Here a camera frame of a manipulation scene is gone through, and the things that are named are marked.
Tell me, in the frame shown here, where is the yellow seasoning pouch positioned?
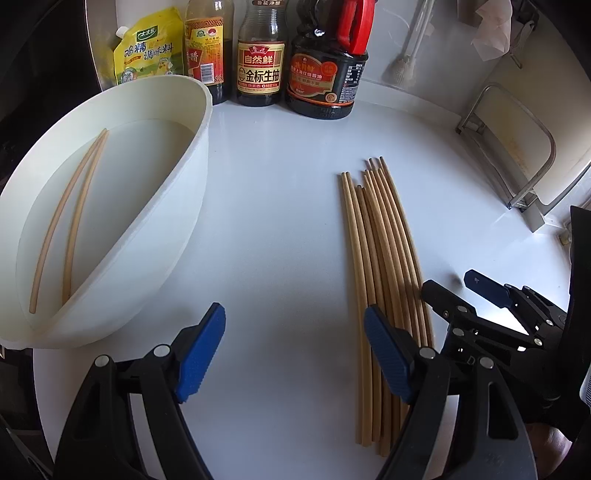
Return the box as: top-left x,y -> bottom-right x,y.
112,7 -> 185,88

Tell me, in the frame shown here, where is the vinegar bottle with red label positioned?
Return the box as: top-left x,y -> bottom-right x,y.
185,0 -> 235,104

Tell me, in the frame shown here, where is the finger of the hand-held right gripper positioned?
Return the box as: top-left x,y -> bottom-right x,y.
421,278 -> 546,365
463,269 -> 568,340

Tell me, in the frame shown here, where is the black glass cooktop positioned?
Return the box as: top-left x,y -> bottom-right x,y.
0,0 -> 101,153

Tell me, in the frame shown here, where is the metal wire rack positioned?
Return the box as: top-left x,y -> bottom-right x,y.
456,82 -> 558,234

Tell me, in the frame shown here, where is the soy sauce jug, red handle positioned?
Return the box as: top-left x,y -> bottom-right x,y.
285,0 -> 376,121

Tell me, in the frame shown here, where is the white plastic bowl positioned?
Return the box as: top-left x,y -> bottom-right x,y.
0,74 -> 213,349

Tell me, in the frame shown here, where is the person's right hand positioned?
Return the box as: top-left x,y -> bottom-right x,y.
526,422 -> 577,480

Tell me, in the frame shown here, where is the wooden chopstick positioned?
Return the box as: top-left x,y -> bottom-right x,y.
62,130 -> 110,305
29,128 -> 106,315

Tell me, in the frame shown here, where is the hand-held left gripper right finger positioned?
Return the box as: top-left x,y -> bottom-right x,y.
364,304 -> 542,480

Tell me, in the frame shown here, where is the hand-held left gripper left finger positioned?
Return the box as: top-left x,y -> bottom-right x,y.
53,302 -> 227,480

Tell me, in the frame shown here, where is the white paper towel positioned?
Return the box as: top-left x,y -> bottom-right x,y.
471,0 -> 513,63

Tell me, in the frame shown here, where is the white-handled dish brush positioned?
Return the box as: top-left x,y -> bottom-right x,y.
381,0 -> 435,86

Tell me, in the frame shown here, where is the pile of wooden chopsticks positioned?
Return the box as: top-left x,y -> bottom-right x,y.
341,156 -> 435,457

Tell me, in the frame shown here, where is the dark soy sauce bottle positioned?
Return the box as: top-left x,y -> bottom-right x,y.
236,0 -> 286,108

